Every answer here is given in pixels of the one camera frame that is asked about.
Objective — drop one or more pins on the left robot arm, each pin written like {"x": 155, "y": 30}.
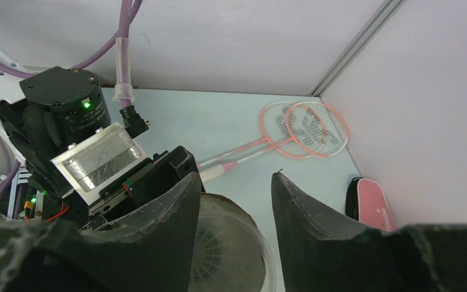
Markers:
{"x": 43, "y": 114}

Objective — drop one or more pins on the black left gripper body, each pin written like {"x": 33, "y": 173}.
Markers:
{"x": 144, "y": 183}

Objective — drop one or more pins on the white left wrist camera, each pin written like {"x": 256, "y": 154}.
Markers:
{"x": 98, "y": 161}

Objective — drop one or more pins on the white shuttlecock tube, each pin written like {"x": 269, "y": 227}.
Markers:
{"x": 229, "y": 246}

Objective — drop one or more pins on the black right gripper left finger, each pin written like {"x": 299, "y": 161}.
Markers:
{"x": 150, "y": 249}

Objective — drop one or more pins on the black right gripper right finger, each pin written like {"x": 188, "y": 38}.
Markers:
{"x": 322, "y": 249}

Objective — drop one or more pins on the pink sport racket bag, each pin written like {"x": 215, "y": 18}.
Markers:
{"x": 366, "y": 202}

